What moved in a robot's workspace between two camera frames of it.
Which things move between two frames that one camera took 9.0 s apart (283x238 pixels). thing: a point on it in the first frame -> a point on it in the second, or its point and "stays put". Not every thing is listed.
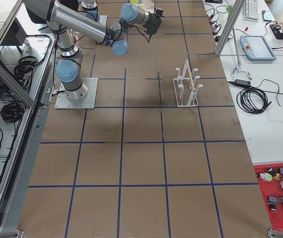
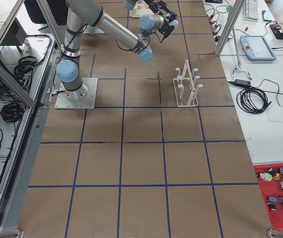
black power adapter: x=241 y=82 stays put
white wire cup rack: x=186 y=93 stays put
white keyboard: x=252 y=11 stays put
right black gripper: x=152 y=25 -> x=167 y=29
